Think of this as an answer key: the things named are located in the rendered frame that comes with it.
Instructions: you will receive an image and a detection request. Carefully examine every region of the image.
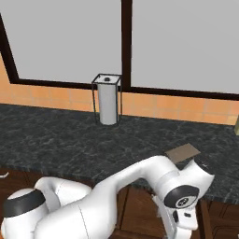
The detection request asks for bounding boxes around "white paper towel roll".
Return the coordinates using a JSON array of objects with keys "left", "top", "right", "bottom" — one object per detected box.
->
[{"left": 97, "top": 81, "right": 120, "bottom": 126}]

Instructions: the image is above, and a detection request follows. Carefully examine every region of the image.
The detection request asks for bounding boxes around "brown flat board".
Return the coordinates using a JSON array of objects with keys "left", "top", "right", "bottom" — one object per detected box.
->
[{"left": 164, "top": 143, "right": 202, "bottom": 165}]

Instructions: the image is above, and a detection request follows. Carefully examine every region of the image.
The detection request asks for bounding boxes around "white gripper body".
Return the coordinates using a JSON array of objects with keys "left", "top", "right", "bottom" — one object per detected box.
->
[{"left": 167, "top": 226, "right": 194, "bottom": 239}]

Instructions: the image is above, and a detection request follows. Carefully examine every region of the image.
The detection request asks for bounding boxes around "dark brown window frame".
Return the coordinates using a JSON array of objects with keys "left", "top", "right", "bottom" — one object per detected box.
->
[{"left": 0, "top": 0, "right": 239, "bottom": 102}]

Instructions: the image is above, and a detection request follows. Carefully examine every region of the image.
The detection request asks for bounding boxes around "black wire towel holder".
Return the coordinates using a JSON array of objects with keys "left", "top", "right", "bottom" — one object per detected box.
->
[{"left": 91, "top": 73, "right": 122, "bottom": 126}]

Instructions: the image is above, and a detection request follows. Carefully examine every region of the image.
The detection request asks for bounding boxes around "dark wood cabinet front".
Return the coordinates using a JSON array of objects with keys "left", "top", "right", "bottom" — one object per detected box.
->
[{"left": 196, "top": 198, "right": 239, "bottom": 239}]

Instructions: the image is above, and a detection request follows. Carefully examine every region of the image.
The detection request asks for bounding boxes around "dark wood cabinet door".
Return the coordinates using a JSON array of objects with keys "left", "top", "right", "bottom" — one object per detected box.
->
[{"left": 109, "top": 184, "right": 163, "bottom": 239}]

